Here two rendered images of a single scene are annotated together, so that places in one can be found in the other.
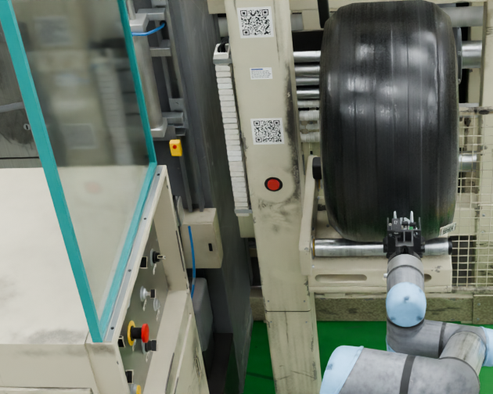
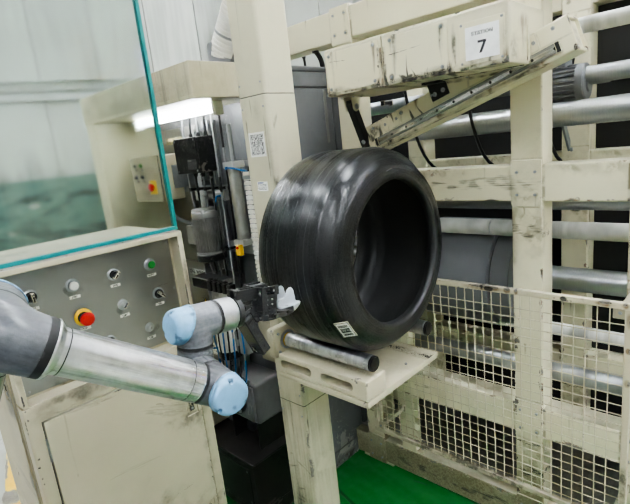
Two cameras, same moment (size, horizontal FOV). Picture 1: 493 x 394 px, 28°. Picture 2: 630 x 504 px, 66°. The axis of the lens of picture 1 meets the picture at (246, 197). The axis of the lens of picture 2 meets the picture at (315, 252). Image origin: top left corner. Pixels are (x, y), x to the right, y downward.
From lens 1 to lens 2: 1.65 m
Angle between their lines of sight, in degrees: 39
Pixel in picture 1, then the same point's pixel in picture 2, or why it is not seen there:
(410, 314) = (171, 330)
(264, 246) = not seen: hidden behind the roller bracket
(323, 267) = (286, 355)
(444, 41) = (366, 160)
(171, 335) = not seen: hidden behind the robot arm
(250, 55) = (257, 171)
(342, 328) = (412, 480)
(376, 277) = (316, 375)
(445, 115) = (332, 207)
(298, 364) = (301, 456)
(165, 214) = (179, 269)
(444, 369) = not seen: outside the picture
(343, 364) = not seen: outside the picture
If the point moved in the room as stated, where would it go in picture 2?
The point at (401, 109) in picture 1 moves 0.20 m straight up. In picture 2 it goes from (302, 199) to (293, 117)
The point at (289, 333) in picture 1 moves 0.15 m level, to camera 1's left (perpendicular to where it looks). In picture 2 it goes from (293, 423) to (261, 414)
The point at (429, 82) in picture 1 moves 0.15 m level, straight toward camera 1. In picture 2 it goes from (329, 180) to (283, 189)
